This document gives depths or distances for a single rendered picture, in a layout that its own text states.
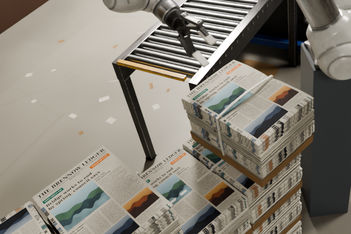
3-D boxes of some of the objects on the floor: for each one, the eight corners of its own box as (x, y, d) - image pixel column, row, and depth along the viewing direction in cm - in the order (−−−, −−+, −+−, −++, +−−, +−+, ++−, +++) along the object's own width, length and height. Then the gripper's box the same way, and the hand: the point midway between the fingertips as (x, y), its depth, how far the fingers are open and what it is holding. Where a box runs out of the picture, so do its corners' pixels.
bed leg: (152, 161, 280) (125, 81, 236) (145, 158, 283) (117, 79, 239) (156, 154, 283) (131, 75, 240) (150, 152, 286) (123, 73, 243)
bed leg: (295, 68, 324) (294, -14, 280) (288, 66, 327) (286, -15, 283) (298, 63, 327) (297, -19, 283) (291, 61, 330) (289, -19, 286)
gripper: (184, -12, 149) (225, 28, 142) (175, 32, 170) (211, 68, 164) (167, -3, 146) (209, 38, 139) (161, 41, 168) (197, 78, 161)
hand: (208, 53), depth 152 cm, fingers open, 13 cm apart
